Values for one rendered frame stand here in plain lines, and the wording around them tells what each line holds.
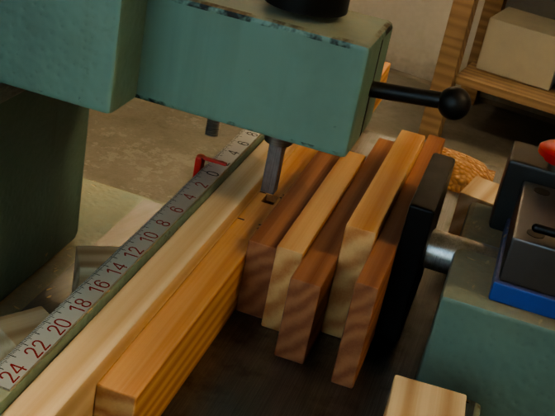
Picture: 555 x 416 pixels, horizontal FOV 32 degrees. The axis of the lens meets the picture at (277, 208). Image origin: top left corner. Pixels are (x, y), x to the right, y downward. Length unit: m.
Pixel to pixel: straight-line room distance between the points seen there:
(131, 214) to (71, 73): 0.33
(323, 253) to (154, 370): 0.14
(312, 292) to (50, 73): 0.20
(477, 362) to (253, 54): 0.22
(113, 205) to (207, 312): 0.39
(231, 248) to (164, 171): 2.27
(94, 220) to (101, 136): 2.15
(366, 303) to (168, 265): 0.11
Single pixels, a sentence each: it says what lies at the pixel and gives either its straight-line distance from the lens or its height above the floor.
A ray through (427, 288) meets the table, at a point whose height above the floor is 0.90.
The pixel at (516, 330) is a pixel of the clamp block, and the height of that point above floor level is 0.95.
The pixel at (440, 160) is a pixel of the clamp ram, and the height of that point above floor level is 1.00.
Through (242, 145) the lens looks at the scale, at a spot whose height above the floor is 0.96.
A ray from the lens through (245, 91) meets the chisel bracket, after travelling 0.57.
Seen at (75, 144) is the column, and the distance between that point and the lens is 0.78.
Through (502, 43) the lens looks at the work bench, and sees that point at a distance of 3.51.
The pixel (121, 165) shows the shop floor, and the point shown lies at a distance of 2.84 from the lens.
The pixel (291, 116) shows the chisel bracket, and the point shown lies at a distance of 0.57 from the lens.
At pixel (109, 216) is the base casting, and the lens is 0.88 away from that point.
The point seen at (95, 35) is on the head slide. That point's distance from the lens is 0.56.
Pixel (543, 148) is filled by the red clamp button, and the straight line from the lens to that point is 0.60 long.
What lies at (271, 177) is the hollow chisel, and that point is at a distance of 0.62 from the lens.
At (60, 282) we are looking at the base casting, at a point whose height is 0.80.
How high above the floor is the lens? 1.22
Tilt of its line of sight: 26 degrees down
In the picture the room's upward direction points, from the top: 11 degrees clockwise
